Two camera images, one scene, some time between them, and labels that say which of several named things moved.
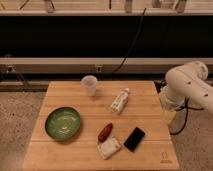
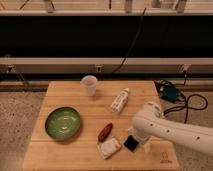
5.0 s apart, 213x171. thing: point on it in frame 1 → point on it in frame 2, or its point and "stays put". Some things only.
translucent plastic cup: (89, 83) stays put
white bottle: (120, 101) stays put
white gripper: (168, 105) → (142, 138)
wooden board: (123, 126) stays put
